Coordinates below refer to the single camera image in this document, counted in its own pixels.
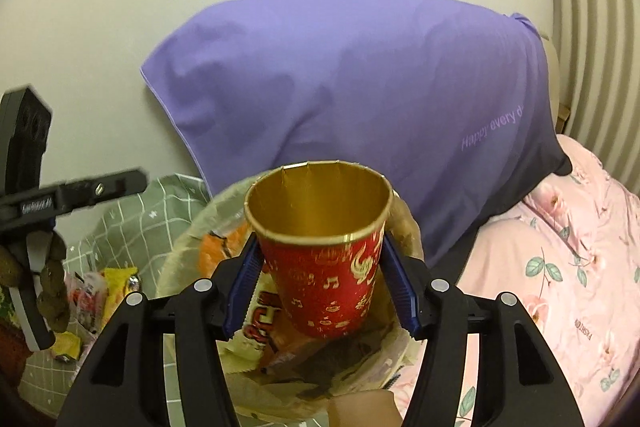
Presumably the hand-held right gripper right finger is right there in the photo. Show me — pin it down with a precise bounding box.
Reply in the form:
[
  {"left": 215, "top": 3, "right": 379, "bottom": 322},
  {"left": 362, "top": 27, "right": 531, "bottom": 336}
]
[{"left": 381, "top": 232, "right": 586, "bottom": 427}]

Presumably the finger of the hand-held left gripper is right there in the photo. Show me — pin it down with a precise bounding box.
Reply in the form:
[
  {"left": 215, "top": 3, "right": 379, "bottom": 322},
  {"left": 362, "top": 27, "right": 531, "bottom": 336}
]
[
  {"left": 55, "top": 168, "right": 149, "bottom": 212},
  {"left": 0, "top": 87, "right": 53, "bottom": 198}
]

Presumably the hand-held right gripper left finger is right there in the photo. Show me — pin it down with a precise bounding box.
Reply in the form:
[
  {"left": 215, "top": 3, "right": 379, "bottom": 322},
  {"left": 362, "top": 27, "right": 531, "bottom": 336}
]
[{"left": 57, "top": 234, "right": 263, "bottom": 427}]

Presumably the bin with yellow bag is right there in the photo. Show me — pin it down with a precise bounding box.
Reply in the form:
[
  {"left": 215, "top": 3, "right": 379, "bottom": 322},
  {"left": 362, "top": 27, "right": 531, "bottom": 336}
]
[{"left": 155, "top": 167, "right": 431, "bottom": 427}]

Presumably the red paper cup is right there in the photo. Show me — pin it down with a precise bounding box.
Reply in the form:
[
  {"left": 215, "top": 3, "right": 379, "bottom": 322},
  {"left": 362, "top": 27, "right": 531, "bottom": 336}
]
[{"left": 244, "top": 162, "right": 393, "bottom": 339}]

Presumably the green checked tablecloth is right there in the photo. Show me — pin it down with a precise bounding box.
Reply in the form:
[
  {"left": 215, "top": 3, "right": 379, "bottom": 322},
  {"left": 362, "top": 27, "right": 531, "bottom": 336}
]
[{"left": 20, "top": 174, "right": 211, "bottom": 418}]

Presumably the red yellow striped wrapper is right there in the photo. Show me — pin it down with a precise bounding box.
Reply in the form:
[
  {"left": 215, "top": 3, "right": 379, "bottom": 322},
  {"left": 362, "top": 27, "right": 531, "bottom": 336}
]
[{"left": 235, "top": 277, "right": 301, "bottom": 358}]

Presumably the yellow snack wrapper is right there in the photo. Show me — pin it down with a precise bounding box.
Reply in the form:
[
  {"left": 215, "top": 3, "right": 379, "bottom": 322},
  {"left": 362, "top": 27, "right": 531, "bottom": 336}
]
[{"left": 100, "top": 267, "right": 141, "bottom": 308}]

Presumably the clear yellow wrapper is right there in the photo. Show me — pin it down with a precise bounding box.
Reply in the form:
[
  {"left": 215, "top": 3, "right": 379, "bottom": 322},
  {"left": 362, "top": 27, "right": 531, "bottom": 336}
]
[{"left": 50, "top": 332, "right": 83, "bottom": 360}]

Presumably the pink floral blanket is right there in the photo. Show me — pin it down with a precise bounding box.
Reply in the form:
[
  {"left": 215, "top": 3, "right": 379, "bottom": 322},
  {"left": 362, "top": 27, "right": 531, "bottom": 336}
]
[{"left": 390, "top": 134, "right": 640, "bottom": 427}]

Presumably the purple pillow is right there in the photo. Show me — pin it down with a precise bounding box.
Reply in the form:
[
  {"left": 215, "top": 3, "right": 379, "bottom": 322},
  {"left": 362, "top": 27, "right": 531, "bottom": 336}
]
[{"left": 140, "top": 0, "right": 573, "bottom": 268}]

